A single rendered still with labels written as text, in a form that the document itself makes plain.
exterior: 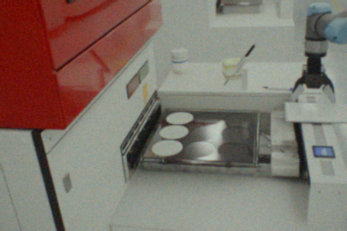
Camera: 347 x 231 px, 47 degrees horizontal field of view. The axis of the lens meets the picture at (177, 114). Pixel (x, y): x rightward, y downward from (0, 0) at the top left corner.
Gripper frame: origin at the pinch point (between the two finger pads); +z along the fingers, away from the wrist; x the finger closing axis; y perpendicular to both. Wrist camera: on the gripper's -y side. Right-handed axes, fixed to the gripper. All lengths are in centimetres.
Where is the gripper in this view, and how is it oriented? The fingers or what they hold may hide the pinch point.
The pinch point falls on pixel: (311, 108)
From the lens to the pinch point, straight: 147.1
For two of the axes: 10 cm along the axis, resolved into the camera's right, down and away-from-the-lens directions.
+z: 0.7, 9.0, 4.4
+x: -9.8, -0.2, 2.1
